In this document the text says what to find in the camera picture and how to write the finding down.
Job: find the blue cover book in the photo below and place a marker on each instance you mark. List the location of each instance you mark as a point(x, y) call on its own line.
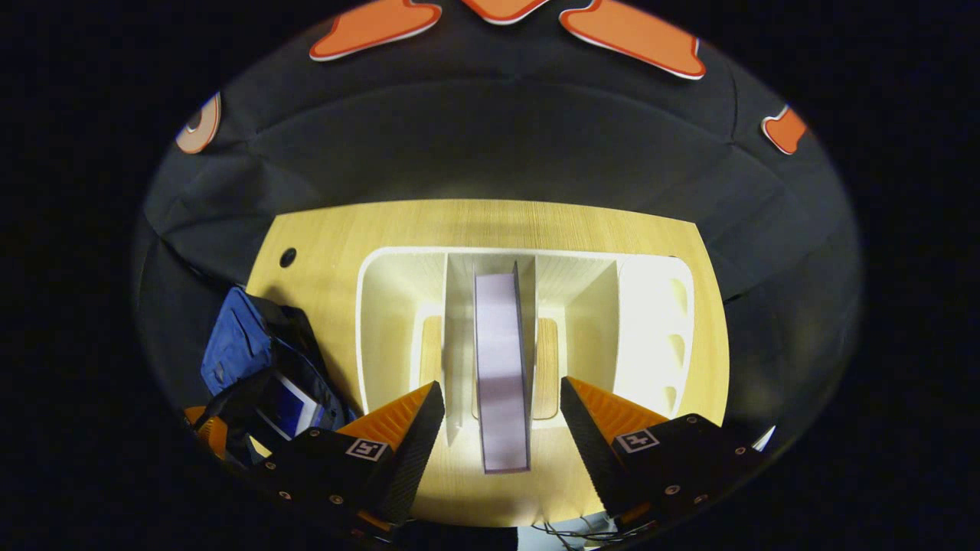
point(291, 409)

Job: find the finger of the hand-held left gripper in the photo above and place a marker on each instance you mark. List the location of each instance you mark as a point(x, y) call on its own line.
point(214, 440)

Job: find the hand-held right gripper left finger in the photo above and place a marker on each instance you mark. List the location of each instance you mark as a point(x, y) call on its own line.
point(417, 459)

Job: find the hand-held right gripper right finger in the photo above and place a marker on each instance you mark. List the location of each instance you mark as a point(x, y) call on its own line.
point(593, 451)

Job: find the white plastic bookshelf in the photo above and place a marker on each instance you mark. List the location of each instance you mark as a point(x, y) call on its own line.
point(651, 329)

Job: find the blue schoolbag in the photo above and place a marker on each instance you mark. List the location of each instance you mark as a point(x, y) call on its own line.
point(237, 337)

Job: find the white spine book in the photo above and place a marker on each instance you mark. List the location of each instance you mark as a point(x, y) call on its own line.
point(501, 367)

